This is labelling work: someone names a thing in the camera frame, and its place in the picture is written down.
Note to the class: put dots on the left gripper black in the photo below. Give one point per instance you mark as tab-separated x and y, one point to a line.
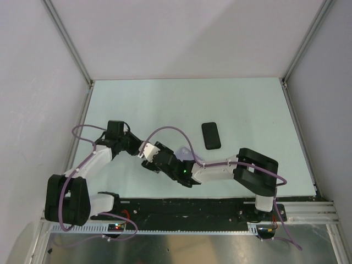
136	142

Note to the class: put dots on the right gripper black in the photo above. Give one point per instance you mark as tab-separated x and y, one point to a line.
151	165

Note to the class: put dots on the lilac phone case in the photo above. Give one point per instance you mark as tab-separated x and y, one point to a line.
184	154

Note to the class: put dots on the black phone case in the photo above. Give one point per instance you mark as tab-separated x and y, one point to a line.
211	136

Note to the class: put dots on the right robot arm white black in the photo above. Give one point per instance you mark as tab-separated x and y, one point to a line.
254	171

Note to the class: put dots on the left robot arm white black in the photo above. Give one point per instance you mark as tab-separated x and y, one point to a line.
69	201

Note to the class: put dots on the left controller board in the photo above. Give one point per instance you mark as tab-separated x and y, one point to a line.
116	227

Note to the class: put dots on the controller board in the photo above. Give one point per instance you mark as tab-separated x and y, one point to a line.
116	227
266	233

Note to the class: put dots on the right controller board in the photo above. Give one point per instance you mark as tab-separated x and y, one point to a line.
266	233

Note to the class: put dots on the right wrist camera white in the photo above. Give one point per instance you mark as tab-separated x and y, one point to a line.
148	151

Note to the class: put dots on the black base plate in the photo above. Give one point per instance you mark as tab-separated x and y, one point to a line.
192	222

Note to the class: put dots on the white slotted cable duct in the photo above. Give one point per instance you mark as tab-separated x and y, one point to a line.
102	228

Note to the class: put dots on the left aluminium frame post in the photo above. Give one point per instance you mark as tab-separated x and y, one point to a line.
64	34

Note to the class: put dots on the aluminium frame post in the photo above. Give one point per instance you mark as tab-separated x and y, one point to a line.
313	29
64	34

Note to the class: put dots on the right aluminium frame post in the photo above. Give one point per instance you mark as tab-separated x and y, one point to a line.
313	29

